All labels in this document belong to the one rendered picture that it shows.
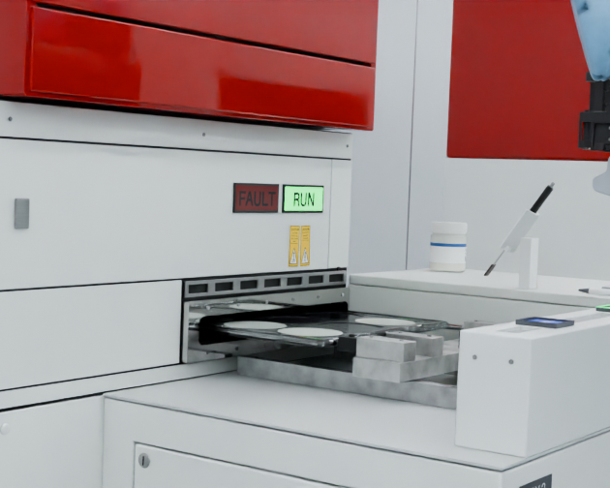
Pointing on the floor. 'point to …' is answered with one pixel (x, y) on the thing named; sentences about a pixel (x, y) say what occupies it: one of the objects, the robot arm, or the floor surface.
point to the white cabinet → (320, 458)
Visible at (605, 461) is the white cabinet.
